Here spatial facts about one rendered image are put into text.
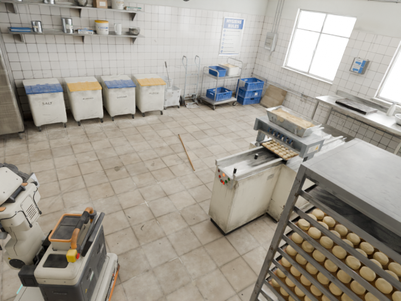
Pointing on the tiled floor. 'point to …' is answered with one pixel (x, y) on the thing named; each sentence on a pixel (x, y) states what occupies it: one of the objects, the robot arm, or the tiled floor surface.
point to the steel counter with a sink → (385, 122)
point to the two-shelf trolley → (216, 86)
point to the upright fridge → (9, 98)
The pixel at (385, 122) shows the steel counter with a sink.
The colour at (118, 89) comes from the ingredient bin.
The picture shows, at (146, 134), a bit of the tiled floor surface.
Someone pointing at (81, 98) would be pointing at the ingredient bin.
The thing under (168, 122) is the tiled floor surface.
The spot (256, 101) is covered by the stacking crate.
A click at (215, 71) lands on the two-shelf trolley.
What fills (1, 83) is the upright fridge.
